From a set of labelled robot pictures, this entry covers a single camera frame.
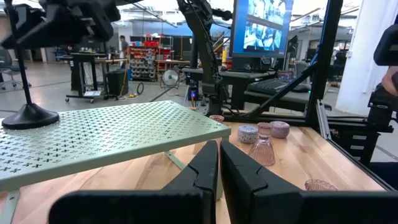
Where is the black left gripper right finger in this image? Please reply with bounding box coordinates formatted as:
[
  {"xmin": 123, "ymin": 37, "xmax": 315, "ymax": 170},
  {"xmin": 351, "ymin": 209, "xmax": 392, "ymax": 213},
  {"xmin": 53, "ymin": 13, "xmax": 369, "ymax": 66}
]
[{"xmin": 220, "ymin": 140, "xmax": 398, "ymax": 224}]

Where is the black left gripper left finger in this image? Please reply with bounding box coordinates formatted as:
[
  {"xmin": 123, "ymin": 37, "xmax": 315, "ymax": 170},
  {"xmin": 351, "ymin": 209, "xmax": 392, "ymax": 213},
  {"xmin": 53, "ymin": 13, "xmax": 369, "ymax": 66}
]
[{"xmin": 49, "ymin": 139, "xmax": 220, "ymax": 224}]

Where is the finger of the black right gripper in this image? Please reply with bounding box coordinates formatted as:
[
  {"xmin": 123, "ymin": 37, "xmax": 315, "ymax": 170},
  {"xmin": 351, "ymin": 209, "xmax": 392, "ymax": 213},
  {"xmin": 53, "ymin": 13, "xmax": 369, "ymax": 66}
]
[{"xmin": 0, "ymin": 18, "xmax": 63, "ymax": 50}]

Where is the blue patterned white candle tin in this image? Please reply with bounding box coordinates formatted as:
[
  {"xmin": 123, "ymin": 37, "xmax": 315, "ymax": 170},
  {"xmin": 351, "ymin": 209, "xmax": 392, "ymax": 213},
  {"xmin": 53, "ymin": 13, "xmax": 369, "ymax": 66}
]
[{"xmin": 237, "ymin": 124, "xmax": 259, "ymax": 144}]

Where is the grey office chair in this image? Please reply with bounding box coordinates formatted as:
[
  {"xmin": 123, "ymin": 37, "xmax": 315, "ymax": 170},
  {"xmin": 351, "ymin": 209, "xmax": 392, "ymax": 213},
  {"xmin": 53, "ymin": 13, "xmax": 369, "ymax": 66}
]
[{"xmin": 0, "ymin": 46, "xmax": 32, "ymax": 91}]

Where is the black wheeled work cart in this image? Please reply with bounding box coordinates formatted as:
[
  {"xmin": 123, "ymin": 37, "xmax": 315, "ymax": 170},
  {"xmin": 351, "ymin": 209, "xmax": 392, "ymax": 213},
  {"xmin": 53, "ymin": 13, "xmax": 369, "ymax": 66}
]
[{"xmin": 57, "ymin": 52, "xmax": 108, "ymax": 104}]

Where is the person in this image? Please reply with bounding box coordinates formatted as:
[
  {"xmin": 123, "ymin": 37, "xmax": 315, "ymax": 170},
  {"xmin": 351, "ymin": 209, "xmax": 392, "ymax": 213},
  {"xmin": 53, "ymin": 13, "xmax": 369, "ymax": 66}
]
[{"xmin": 119, "ymin": 35, "xmax": 130, "ymax": 70}]

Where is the black trash bin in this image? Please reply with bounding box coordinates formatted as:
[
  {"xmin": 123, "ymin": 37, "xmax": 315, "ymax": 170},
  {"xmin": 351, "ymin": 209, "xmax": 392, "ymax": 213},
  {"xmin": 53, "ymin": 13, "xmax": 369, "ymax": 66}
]
[{"xmin": 107, "ymin": 70, "xmax": 129, "ymax": 96}]

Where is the parts rack with red bins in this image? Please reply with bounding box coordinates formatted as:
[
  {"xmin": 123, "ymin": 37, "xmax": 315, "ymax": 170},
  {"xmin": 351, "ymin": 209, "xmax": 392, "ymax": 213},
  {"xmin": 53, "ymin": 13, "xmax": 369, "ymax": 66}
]
[{"xmin": 129, "ymin": 35, "xmax": 174, "ymax": 83}]

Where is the tall black candlestick holder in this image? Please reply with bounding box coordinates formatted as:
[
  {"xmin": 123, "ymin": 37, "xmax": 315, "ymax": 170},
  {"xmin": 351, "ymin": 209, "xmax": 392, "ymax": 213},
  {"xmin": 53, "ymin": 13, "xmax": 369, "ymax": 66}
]
[{"xmin": 1, "ymin": 0, "xmax": 60, "ymax": 130}]

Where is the black computer tower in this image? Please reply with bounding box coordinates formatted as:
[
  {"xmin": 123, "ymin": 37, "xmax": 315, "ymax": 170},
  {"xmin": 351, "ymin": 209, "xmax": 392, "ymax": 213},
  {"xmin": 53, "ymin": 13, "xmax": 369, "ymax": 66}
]
[{"xmin": 186, "ymin": 79, "xmax": 200, "ymax": 104}]

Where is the green perforated metal shelf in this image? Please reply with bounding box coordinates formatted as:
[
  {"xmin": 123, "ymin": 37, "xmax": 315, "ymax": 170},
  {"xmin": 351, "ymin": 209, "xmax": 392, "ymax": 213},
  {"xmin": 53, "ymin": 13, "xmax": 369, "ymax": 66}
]
[{"xmin": 0, "ymin": 100, "xmax": 231, "ymax": 224}]

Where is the round floor fan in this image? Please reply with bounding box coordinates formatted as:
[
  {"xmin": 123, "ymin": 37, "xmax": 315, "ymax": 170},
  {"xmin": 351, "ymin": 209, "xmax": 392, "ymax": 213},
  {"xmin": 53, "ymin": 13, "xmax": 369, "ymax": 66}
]
[{"xmin": 160, "ymin": 68, "xmax": 180, "ymax": 88}]

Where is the black computer desk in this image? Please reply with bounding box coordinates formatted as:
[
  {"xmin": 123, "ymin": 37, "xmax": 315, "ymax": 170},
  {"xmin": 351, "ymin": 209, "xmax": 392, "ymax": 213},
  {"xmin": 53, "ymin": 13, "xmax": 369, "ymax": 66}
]
[{"xmin": 182, "ymin": 67, "xmax": 312, "ymax": 113}]

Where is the black keyboard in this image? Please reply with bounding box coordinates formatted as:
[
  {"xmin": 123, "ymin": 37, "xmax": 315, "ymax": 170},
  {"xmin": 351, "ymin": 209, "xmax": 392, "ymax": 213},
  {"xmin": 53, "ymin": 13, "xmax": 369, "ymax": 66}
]
[{"xmin": 247, "ymin": 78, "xmax": 312, "ymax": 95}]

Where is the black drawer unit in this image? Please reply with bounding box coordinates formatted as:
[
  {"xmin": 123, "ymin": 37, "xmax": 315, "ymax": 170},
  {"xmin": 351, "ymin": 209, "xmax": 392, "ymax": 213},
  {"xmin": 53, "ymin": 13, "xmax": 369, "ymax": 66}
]
[{"xmin": 329, "ymin": 124, "xmax": 381, "ymax": 166}]

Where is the computer monitor with blue screen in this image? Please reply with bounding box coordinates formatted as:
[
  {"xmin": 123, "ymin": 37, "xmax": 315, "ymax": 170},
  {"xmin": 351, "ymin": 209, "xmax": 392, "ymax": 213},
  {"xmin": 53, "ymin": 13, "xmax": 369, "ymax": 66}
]
[{"xmin": 229, "ymin": 0, "xmax": 295, "ymax": 59}]

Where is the person's hand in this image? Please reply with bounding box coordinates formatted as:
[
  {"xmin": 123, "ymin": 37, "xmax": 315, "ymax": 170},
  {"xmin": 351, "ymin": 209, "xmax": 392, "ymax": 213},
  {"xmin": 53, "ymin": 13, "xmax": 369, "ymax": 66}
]
[{"xmin": 381, "ymin": 66, "xmax": 398, "ymax": 96}]

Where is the white curtain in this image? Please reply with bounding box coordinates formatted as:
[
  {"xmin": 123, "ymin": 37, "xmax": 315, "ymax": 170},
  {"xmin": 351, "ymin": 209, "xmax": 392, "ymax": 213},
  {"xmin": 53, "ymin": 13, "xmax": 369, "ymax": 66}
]
[{"xmin": 335, "ymin": 0, "xmax": 398, "ymax": 116}]

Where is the black metal rig frame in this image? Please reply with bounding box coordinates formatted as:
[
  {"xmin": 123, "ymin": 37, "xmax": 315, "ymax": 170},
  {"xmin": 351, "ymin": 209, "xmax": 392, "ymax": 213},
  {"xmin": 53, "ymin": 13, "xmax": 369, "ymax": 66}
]
[{"xmin": 223, "ymin": 0, "xmax": 397, "ymax": 191}]

